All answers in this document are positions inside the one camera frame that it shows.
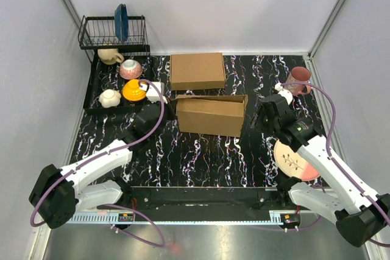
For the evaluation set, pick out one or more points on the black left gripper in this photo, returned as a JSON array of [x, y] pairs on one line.
[[172, 115]]

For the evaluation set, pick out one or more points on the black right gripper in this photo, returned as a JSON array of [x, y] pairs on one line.
[[256, 122]]

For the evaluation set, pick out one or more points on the brown cardboard box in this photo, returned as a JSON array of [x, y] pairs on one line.
[[211, 115], [197, 71]]

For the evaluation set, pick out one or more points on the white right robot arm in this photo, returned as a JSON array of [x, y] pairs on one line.
[[358, 211]]

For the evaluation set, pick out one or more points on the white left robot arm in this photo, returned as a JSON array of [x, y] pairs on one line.
[[59, 193]]

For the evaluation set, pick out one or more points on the closed brown cardboard box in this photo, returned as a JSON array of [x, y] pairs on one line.
[[197, 71]]

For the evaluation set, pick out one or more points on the orange yellow ribbed bowl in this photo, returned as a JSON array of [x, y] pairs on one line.
[[134, 90]]

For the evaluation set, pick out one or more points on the white flower-shaped cup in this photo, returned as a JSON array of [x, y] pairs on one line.
[[110, 98]]

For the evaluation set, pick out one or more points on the pink patterned bowl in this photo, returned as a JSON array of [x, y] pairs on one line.
[[130, 69]]

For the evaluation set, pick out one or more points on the cream pink floral plate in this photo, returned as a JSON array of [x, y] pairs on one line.
[[292, 164]]

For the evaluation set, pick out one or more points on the pink patterned mug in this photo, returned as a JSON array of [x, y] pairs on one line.
[[299, 74]]

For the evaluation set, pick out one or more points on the cream ceramic mug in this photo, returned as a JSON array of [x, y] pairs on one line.
[[110, 56]]

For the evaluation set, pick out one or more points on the blue plate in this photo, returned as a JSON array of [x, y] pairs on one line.
[[121, 23]]

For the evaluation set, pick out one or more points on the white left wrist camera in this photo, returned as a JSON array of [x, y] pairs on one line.
[[153, 92]]

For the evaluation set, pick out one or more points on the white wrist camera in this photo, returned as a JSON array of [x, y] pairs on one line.
[[153, 92], [284, 93]]

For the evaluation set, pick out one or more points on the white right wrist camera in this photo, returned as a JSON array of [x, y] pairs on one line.
[[284, 93]]

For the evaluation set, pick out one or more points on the black wire dish rack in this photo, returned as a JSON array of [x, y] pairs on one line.
[[99, 35]]

